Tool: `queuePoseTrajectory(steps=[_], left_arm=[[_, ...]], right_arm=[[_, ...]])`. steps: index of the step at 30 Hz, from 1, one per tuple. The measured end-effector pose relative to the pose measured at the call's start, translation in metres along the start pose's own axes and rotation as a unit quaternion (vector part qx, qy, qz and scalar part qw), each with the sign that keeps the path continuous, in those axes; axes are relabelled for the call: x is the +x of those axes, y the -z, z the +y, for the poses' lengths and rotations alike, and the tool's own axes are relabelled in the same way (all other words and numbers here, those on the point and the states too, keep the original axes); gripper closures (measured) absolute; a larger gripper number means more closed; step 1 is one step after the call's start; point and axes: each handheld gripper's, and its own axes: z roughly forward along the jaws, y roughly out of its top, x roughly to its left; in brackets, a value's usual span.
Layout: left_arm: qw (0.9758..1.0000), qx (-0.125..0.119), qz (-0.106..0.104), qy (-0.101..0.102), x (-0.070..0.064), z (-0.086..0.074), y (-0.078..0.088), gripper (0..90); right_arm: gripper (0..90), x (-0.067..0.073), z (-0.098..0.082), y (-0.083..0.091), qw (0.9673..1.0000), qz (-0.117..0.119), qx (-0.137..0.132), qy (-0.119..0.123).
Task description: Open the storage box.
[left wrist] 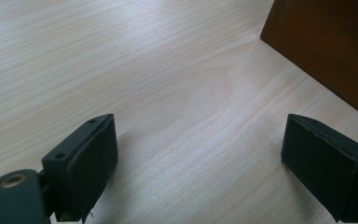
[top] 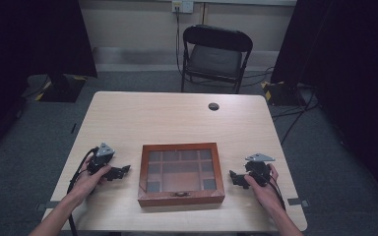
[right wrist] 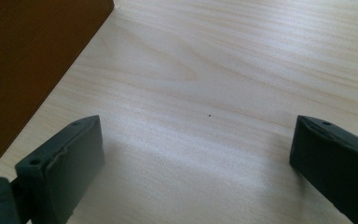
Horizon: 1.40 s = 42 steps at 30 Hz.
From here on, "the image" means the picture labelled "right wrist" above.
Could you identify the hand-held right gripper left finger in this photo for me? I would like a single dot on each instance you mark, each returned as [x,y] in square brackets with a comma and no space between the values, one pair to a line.
[62,168]

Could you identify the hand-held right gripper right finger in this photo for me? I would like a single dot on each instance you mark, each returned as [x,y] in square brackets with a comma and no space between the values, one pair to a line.
[335,158]

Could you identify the brown wooden board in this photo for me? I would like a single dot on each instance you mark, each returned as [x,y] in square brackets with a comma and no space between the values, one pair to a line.
[28,62]

